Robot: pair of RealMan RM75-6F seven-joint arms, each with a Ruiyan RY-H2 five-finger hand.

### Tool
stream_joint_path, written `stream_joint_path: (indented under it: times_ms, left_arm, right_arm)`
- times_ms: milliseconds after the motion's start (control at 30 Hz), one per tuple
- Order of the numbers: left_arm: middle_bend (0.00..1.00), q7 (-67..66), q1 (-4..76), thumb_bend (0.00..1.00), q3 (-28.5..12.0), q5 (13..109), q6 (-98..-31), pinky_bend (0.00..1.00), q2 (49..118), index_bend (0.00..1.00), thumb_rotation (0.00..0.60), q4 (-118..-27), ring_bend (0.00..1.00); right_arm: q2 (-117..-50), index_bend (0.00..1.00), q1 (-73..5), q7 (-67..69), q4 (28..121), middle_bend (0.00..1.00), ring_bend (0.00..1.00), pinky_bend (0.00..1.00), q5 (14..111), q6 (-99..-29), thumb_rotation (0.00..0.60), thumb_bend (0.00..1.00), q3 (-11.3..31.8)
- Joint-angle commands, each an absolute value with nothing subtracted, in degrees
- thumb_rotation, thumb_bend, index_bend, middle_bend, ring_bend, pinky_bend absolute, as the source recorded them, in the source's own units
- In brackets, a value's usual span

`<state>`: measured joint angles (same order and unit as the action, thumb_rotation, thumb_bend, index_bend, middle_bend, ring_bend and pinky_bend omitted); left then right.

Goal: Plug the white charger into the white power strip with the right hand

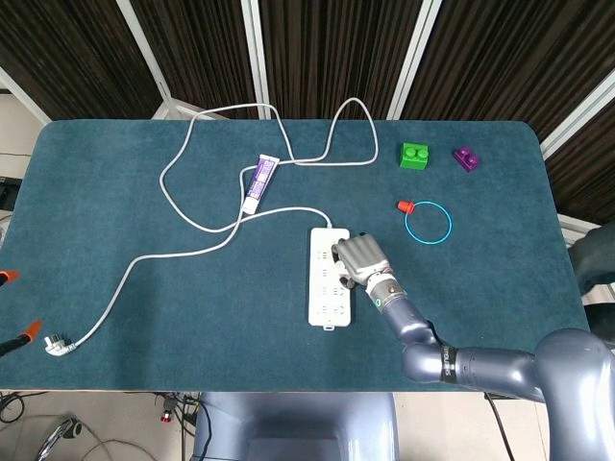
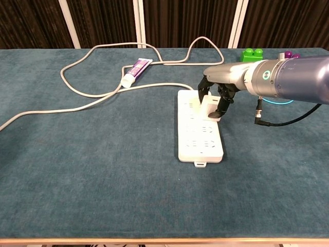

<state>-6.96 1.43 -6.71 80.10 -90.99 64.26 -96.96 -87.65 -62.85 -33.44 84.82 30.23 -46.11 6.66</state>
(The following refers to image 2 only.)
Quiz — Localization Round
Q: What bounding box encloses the white screen frame post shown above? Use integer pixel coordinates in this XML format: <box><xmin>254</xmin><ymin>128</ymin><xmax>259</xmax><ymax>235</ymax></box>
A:
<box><xmin>227</xmin><ymin>0</ymin><xmax>249</xmax><ymax>49</ymax></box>
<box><xmin>58</xmin><ymin>0</ymin><xmax>82</xmax><ymax>49</ymax></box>
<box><xmin>132</xmin><ymin>0</ymin><xmax>147</xmax><ymax>49</ymax></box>

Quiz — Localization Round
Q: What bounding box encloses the white power strip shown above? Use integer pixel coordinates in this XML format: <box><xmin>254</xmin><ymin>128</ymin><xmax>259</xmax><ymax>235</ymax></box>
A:
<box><xmin>177</xmin><ymin>89</ymin><xmax>224</xmax><ymax>169</ymax></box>

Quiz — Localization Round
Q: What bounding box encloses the teal fabric table mat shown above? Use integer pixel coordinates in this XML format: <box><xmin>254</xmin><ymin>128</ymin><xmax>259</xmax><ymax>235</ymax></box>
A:
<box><xmin>0</xmin><ymin>47</ymin><xmax>329</xmax><ymax>240</ymax></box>

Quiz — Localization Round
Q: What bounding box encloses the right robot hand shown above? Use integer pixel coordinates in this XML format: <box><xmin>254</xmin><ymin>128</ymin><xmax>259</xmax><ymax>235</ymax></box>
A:
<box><xmin>197</xmin><ymin>61</ymin><xmax>254</xmax><ymax>119</ymax></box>

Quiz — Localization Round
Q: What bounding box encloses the dark slatted screen panel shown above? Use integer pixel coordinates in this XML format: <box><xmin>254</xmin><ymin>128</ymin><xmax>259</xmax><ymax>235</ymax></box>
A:
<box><xmin>141</xmin><ymin>0</ymin><xmax>239</xmax><ymax>49</ymax></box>
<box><xmin>239</xmin><ymin>0</ymin><xmax>329</xmax><ymax>51</ymax></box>
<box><xmin>0</xmin><ymin>0</ymin><xmax>75</xmax><ymax>49</ymax></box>
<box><xmin>66</xmin><ymin>0</ymin><xmax>141</xmax><ymax>49</ymax></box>

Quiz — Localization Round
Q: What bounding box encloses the green toy building block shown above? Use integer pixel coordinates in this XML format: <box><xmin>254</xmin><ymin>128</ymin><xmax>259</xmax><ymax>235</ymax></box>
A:
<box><xmin>240</xmin><ymin>48</ymin><xmax>265</xmax><ymax>63</ymax></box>

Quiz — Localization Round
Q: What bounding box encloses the purple and white toothpaste tube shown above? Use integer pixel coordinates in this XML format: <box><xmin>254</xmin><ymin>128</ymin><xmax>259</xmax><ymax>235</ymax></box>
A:
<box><xmin>120</xmin><ymin>58</ymin><xmax>153</xmax><ymax>89</ymax></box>

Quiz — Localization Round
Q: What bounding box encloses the white plug adapter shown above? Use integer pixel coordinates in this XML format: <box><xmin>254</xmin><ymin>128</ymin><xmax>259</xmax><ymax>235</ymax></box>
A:
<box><xmin>199</xmin><ymin>94</ymin><xmax>223</xmax><ymax>121</ymax></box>

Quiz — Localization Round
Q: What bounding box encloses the grey-white power strip cord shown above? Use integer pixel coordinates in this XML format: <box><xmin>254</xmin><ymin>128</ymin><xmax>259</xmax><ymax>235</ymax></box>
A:
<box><xmin>0</xmin><ymin>36</ymin><xmax>225</xmax><ymax>132</ymax></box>

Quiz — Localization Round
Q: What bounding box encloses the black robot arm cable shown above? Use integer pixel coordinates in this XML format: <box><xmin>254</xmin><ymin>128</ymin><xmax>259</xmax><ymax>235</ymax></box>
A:
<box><xmin>254</xmin><ymin>97</ymin><xmax>322</xmax><ymax>127</ymax></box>

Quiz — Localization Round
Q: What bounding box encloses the thin blue ring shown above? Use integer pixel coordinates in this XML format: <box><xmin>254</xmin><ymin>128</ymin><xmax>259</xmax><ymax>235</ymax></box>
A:
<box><xmin>262</xmin><ymin>97</ymin><xmax>294</xmax><ymax>106</ymax></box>

